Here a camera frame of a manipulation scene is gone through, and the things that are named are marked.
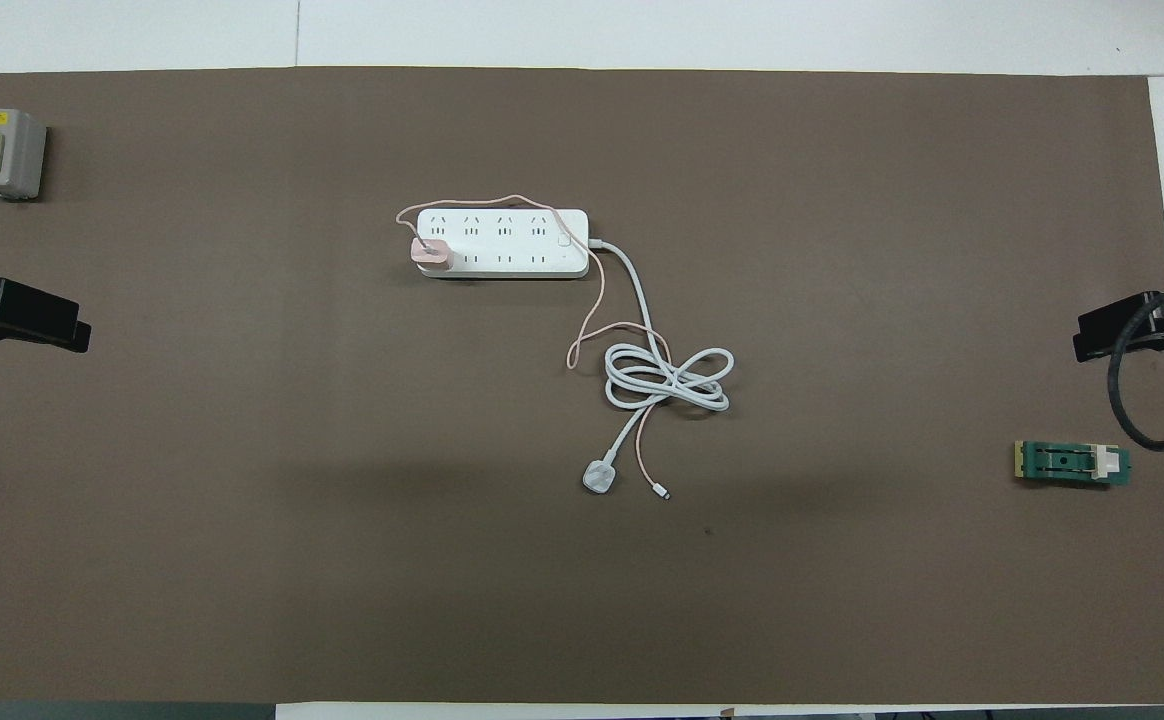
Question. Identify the pink charger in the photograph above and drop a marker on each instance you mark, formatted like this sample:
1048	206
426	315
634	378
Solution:
432	254

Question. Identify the white power strip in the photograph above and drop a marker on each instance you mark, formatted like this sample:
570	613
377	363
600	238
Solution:
512	245

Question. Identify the brown table mat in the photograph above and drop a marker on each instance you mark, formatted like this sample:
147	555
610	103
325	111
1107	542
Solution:
342	500

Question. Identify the grey on-off switch box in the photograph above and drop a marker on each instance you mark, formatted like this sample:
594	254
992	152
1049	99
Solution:
17	150

